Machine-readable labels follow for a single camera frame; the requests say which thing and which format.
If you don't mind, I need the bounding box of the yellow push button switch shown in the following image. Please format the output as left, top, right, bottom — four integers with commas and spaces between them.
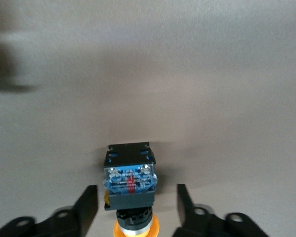
102, 141, 161, 237

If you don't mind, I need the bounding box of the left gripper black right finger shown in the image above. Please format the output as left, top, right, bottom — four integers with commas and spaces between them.
176, 183, 271, 237

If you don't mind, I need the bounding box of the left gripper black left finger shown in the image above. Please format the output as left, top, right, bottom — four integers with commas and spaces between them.
0, 184, 99, 237

